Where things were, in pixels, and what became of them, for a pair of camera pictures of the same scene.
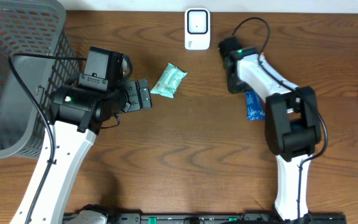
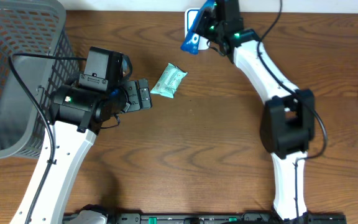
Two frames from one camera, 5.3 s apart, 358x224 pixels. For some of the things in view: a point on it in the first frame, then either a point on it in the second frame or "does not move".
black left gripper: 134,95 does not move
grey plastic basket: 27,56 does not move
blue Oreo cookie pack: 255,110 → 191,42
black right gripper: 232,89 → 204,18
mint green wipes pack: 169,81 does not move
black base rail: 247,218 does not move
